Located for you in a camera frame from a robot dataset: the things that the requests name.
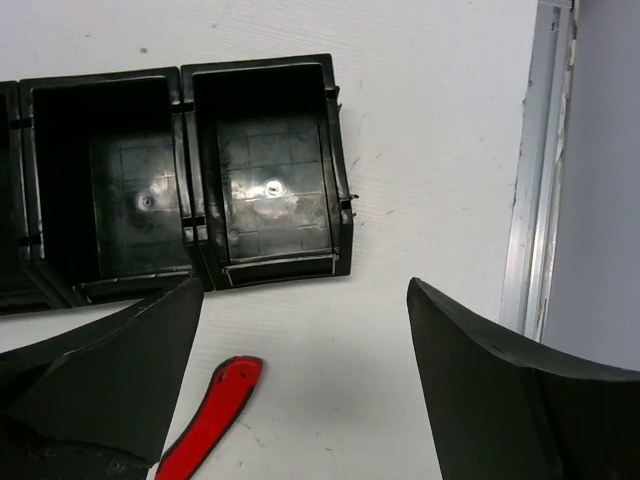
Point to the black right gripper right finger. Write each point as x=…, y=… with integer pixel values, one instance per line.
x=502, y=406

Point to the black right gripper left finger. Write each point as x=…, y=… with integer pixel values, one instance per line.
x=97, y=402

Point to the red folding knife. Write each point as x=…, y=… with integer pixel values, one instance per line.
x=229, y=390

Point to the aluminium table rail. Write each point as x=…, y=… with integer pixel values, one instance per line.
x=536, y=200

